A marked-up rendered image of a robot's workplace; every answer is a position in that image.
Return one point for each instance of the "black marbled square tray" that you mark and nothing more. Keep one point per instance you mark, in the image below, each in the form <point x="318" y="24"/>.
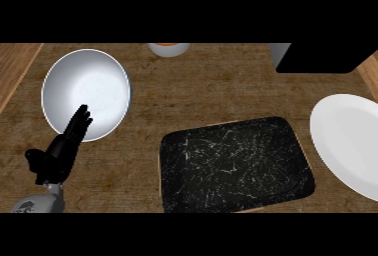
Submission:
<point x="237" y="165"/>

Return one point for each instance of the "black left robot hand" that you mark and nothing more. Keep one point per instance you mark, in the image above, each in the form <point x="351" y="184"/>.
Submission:
<point x="63" y="150"/>

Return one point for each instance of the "black box appliance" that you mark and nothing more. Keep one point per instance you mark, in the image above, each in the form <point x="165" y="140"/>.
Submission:
<point x="320" y="56"/>

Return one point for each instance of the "white cup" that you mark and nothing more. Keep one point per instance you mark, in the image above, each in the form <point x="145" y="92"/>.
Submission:
<point x="169" y="49"/>

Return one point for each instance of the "white round plate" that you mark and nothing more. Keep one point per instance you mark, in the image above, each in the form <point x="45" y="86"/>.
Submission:
<point x="351" y="143"/>

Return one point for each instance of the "grey oval bowl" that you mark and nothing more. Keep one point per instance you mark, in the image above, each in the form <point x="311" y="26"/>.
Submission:
<point x="86" y="93"/>

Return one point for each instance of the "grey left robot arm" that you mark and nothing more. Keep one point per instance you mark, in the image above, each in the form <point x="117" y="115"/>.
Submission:
<point x="43" y="201"/>

